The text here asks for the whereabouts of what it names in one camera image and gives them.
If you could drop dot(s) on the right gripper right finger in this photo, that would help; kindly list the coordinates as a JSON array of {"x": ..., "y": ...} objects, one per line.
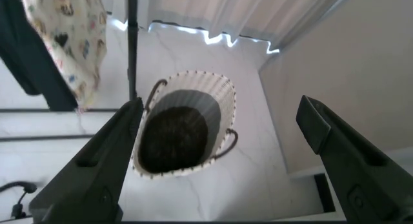
[{"x": 361, "y": 172}]

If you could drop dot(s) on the black garment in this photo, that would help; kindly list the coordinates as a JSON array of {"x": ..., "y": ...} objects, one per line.
[{"x": 26, "y": 62}]

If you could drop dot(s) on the black clothes rack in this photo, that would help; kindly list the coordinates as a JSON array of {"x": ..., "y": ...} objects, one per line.
[{"x": 132, "y": 40}]

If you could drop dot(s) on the white laundry basket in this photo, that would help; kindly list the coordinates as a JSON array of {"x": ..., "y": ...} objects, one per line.
[{"x": 222, "y": 95}]

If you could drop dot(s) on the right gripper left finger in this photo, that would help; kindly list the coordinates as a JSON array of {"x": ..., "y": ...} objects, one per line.
[{"x": 90, "y": 179}]

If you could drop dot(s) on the white curtain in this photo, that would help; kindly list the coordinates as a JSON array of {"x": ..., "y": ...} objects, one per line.
[{"x": 226, "y": 11}]

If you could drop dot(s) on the cream printed garment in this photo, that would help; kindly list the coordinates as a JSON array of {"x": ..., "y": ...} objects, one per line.
[{"x": 71, "y": 40}]

